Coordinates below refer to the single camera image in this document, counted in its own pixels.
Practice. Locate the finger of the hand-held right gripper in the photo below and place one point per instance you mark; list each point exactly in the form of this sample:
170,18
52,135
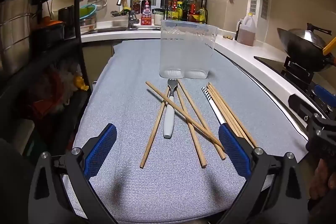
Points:
325,92
299,106

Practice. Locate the black wok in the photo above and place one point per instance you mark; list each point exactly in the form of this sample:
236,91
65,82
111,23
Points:
302,48

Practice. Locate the steel kitchen faucet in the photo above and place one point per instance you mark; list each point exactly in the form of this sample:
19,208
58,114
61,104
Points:
130,19

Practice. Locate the black gas stove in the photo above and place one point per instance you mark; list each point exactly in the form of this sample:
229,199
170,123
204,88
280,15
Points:
270,62

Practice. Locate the red dish soap bottle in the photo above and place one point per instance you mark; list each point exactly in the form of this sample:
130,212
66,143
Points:
146,14

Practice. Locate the grey table mat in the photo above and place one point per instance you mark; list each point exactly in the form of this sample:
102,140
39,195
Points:
126,98

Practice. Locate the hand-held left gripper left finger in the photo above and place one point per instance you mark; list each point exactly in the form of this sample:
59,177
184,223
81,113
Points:
101,150

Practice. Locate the stainless steel sink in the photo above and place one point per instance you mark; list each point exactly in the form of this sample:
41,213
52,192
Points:
110,29

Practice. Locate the plastic food bags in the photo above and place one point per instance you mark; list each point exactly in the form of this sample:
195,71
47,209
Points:
57,87

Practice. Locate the white jar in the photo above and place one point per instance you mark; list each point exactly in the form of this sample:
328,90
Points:
158,18

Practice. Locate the person's right hand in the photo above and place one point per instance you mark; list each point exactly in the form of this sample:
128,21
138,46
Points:
324,179

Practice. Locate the clear plastic utensil container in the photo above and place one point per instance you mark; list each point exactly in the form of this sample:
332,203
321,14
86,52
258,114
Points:
187,50

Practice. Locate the plastic oil jug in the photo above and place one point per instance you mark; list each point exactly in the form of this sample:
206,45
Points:
246,32

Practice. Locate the small tan pieces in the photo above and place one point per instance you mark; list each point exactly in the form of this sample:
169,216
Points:
227,37

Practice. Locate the dark pot with orange rim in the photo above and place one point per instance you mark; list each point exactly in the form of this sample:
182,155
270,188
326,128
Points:
50,23

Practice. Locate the black canister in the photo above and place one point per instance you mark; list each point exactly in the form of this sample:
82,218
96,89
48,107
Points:
67,19

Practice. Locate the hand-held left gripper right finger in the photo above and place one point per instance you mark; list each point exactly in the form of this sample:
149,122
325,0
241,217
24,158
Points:
235,150

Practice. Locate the row of condiment bottles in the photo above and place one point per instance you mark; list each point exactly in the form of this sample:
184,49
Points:
179,11

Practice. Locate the sink caddy with scrubbers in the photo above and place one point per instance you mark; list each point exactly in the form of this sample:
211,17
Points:
119,13

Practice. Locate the wooden chopstick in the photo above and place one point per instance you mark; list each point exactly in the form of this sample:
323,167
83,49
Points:
189,98
221,108
153,134
157,91
226,108
197,145

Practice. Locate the glass jar with red contents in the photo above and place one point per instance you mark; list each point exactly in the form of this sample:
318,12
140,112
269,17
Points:
136,6

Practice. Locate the stainless steel pot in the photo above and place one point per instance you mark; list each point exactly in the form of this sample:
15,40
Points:
15,35

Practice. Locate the white chopstick with striped tip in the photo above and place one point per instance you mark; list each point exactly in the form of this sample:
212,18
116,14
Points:
213,106

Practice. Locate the black metal shelf rack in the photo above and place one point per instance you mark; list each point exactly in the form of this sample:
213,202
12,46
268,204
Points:
78,16

